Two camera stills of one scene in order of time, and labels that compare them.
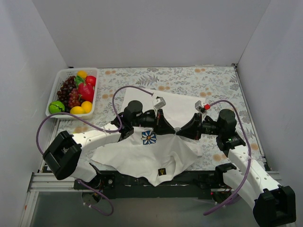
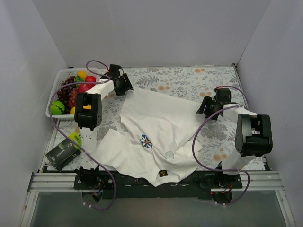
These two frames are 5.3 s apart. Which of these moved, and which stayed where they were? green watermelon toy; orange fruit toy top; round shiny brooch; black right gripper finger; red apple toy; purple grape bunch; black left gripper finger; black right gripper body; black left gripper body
Moved: black left gripper body; black left gripper finger; black right gripper body; black right gripper finger; round shiny brooch
Stayed: orange fruit toy top; red apple toy; purple grape bunch; green watermelon toy
